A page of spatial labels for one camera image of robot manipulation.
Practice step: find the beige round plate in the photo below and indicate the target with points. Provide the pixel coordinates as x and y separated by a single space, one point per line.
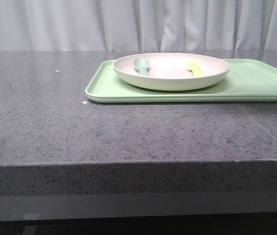
168 71

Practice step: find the yellow plastic fork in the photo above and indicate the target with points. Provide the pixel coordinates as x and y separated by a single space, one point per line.
194 67

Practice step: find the teal green spoon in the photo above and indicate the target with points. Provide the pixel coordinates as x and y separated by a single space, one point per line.
142 65

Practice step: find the light green plastic tray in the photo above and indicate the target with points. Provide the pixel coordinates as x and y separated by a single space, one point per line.
247 80

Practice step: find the grey pleated curtain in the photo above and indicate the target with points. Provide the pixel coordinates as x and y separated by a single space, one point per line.
137 25

